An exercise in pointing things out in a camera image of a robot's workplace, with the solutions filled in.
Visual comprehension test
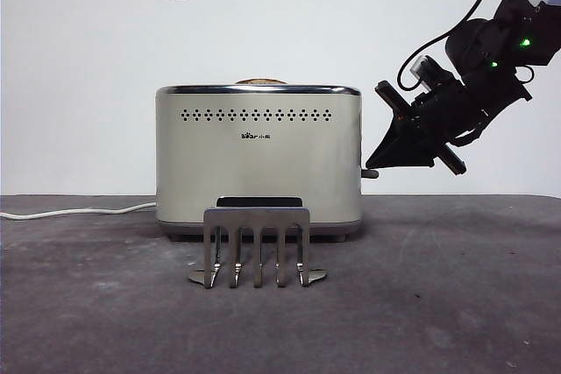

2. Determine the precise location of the pale grey right camera box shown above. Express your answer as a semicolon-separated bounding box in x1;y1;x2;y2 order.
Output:
410;54;441;86

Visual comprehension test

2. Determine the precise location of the cream two-slot toaster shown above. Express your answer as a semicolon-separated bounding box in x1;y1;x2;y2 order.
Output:
155;82;363;243

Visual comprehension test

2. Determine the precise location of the shiny metal toast rack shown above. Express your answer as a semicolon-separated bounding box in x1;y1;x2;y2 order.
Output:
187;208;328;290

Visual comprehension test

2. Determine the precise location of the brown bread slice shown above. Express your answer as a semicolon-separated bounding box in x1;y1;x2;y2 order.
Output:
234;77;288;86

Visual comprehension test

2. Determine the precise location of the white toaster power cable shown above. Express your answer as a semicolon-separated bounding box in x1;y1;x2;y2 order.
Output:
0;201;158;221

